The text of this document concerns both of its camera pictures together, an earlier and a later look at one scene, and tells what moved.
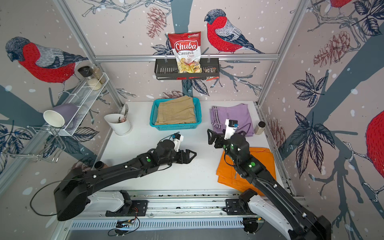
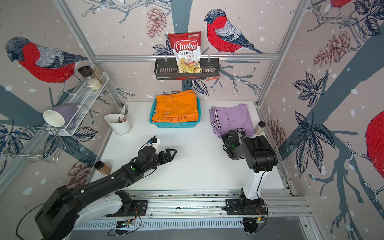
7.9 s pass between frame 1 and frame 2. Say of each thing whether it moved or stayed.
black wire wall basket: stayed
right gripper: moved
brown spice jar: stayed
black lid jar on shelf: stayed
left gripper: moved
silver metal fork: stayed
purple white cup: stayed
